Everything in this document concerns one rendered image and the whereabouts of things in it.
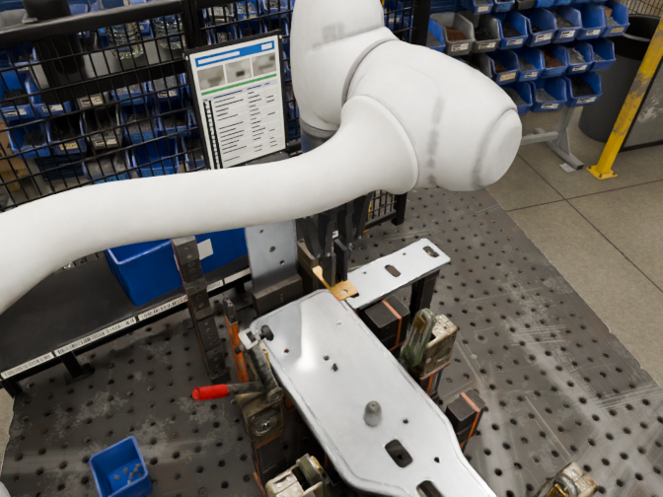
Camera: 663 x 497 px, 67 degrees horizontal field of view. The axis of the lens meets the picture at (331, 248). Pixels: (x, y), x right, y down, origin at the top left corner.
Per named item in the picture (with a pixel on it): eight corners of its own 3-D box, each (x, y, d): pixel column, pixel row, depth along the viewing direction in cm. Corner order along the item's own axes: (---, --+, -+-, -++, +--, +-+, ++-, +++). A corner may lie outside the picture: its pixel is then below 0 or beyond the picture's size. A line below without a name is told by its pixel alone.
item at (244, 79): (289, 150, 132) (281, 29, 111) (208, 177, 123) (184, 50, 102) (285, 147, 133) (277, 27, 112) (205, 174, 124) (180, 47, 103)
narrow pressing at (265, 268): (298, 275, 119) (290, 150, 96) (255, 295, 114) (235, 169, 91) (297, 273, 119) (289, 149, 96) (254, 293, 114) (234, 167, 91)
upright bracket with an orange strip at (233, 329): (261, 443, 120) (234, 306, 86) (257, 446, 119) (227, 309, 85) (256, 433, 121) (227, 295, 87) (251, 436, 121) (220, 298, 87)
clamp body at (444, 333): (446, 418, 124) (474, 331, 101) (409, 444, 120) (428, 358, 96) (422, 391, 130) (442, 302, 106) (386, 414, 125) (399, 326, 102)
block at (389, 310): (406, 384, 131) (419, 315, 112) (372, 404, 127) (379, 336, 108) (384, 358, 137) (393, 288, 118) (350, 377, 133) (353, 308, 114)
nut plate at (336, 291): (358, 292, 81) (359, 287, 80) (338, 302, 79) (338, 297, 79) (330, 261, 86) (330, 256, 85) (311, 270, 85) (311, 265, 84)
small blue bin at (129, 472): (159, 492, 111) (149, 474, 105) (113, 518, 107) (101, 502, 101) (143, 452, 118) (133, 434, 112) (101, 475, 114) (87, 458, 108)
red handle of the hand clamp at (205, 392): (280, 389, 89) (201, 399, 78) (275, 397, 90) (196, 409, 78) (269, 372, 91) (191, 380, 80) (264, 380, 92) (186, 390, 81)
